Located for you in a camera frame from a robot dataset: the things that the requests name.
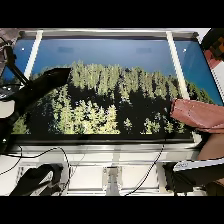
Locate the red-brown garment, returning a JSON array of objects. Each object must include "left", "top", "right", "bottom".
[{"left": 169, "top": 97, "right": 224, "bottom": 162}]

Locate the red garment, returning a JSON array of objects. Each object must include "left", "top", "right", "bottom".
[{"left": 203, "top": 49, "right": 224, "bottom": 80}]

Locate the black garment with orange print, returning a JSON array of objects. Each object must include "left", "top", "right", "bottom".
[{"left": 201, "top": 28, "right": 224, "bottom": 62}]

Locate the black cable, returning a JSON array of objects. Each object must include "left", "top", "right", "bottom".
[
  {"left": 124, "top": 133, "right": 168, "bottom": 197},
  {"left": 0, "top": 145, "right": 72, "bottom": 196}
]

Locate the silver frame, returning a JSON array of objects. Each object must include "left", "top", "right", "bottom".
[{"left": 0, "top": 28, "right": 224, "bottom": 197}]

